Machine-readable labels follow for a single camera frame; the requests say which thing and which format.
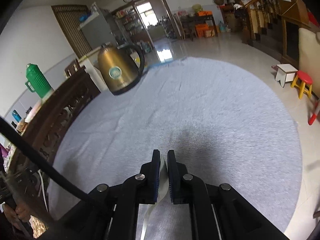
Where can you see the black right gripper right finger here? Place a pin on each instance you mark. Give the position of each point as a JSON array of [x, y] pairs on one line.
[[176, 171]]

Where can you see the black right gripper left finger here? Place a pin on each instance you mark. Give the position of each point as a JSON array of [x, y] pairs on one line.
[[149, 184]]

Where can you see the white plastic spoon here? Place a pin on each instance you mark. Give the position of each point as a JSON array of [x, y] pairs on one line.
[[162, 190]]

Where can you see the person's left hand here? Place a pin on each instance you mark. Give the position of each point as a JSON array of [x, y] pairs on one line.
[[22, 212]]

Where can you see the grey round table cloth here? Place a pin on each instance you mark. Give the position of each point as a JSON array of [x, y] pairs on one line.
[[222, 122]]

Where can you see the gold electric kettle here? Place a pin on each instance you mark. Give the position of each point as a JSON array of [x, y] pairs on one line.
[[118, 68]]

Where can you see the dark carved wooden sideboard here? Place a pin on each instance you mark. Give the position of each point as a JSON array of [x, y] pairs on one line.
[[48, 127]]

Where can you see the white chest freezer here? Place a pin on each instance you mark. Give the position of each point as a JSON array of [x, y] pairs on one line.
[[90, 62]]

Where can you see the green thermos flask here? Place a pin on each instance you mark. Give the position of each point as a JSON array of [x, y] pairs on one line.
[[37, 82]]

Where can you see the small white wooden stool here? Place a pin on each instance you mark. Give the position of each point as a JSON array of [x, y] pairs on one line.
[[285, 73]]

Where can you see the orange crate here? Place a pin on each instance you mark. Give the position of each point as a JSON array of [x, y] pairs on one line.
[[200, 29]]

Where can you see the grey refrigerator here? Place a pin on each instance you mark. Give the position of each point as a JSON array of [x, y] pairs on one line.
[[97, 30]]

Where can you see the red yellow round stool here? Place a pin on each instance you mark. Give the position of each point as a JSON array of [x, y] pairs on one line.
[[304, 83]]

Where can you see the dark wooden side table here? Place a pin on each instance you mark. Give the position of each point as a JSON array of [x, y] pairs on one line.
[[188, 25]]

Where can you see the wooden stair railing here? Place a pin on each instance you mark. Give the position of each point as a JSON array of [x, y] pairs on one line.
[[263, 23]]

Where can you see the beige leather armchair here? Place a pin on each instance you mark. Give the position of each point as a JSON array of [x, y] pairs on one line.
[[309, 56]]

